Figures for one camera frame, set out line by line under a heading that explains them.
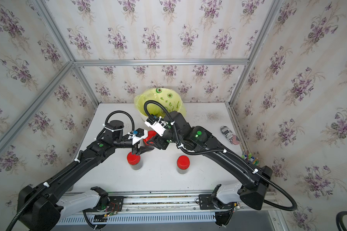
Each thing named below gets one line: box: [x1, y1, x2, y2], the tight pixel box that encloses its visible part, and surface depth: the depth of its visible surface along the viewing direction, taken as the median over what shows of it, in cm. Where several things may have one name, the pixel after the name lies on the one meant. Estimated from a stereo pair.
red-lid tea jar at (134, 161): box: [126, 151, 143, 171], surface depth 79 cm
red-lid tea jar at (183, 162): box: [176, 154, 191, 175], surface depth 78 cm
